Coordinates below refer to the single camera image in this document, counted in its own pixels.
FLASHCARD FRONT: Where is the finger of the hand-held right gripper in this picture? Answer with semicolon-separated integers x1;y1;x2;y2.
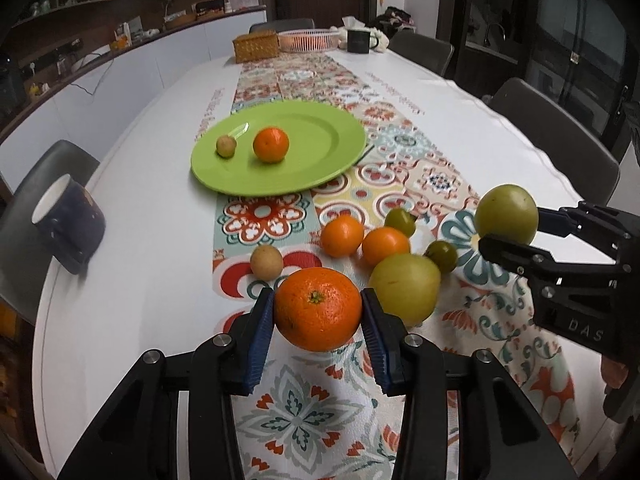
477;233;627;288
537;201;640;262

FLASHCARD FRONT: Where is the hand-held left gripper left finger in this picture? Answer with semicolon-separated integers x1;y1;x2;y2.
57;287;276;480

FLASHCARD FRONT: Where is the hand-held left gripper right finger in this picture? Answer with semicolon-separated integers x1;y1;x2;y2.
360;287;586;480

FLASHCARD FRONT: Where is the green apple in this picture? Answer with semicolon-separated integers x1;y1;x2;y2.
474;184;540;247
368;253;442;327

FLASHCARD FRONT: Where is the large orange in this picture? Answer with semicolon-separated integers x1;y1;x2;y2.
274;266;363;352

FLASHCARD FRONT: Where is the small orange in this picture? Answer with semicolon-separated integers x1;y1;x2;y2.
252;126;290;164
361;226;412;268
320;214;365;259

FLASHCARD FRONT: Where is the green plate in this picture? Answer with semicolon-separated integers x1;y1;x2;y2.
190;100;367;197

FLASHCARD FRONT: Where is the small dark green fruit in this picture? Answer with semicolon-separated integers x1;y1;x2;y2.
384;207;418;237
424;240;459;274

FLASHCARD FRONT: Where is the grey chair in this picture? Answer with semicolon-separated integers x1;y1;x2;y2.
0;140;101;323
389;31;455;78
484;77;621;206
249;18;316;35

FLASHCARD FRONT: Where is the patterned table runner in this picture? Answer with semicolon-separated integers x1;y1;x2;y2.
212;51;583;480

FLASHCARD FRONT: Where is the dark blue mug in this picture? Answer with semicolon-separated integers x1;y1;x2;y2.
31;174;107;276

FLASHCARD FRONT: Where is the white plush item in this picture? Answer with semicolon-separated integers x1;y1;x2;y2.
369;25;396;53

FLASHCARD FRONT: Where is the black bag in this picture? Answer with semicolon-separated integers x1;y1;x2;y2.
377;6;417;33

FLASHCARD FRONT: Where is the black mug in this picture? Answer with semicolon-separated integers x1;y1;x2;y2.
345;29;379;54

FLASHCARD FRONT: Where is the pink plastic basket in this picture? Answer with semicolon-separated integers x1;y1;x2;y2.
277;29;342;54

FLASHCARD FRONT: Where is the wicker box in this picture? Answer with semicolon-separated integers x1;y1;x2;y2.
232;30;280;64

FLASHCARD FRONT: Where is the white counter cabinet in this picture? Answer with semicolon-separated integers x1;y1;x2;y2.
0;5;268;156

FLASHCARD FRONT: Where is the black case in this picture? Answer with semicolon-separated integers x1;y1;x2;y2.
195;1;231;20

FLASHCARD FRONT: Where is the black cable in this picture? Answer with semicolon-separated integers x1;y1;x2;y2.
65;52;118;96

